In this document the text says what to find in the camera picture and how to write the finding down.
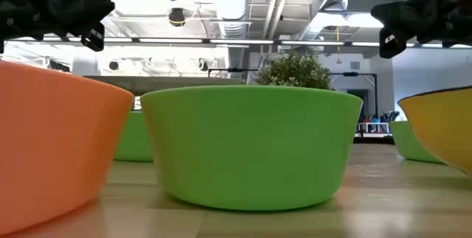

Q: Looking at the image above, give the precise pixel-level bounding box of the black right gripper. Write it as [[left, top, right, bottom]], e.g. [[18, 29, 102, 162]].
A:
[[370, 0, 472, 60]]

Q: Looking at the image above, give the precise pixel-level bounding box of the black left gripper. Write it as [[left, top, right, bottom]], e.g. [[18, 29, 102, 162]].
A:
[[14, 0, 116, 53]]

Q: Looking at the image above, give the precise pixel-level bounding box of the yellow plastic mini bowl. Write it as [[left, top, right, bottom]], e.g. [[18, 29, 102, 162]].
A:
[[397, 85, 472, 177]]

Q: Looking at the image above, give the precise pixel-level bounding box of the green plastic mini bowl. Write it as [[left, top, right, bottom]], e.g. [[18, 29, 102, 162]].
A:
[[113, 111, 154, 163], [389, 119, 445, 164], [139, 84, 364, 212]]

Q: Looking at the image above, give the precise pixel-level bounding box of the orange plastic mini bowl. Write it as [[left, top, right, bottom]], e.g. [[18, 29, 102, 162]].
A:
[[0, 60, 135, 236]]

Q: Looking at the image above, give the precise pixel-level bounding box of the black ceiling-hung device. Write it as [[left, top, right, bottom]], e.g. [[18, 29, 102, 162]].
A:
[[167, 7, 187, 28]]

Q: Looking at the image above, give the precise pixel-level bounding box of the small white table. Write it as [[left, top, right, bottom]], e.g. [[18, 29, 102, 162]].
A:
[[356, 121, 390, 135]]

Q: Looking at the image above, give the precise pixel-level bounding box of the potted plant in black pot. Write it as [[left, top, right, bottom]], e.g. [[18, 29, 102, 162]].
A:
[[254, 47, 333, 91]]

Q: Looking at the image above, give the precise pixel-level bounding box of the black bar with light strips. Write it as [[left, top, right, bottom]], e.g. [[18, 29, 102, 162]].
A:
[[0, 35, 472, 50]]

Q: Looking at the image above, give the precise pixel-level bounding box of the yellow hanging cord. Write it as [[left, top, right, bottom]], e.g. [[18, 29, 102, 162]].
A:
[[334, 26, 343, 65]]

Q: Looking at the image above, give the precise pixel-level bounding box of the silver corrugated ventilation duct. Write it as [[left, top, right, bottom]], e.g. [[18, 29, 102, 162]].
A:
[[209, 0, 254, 41]]

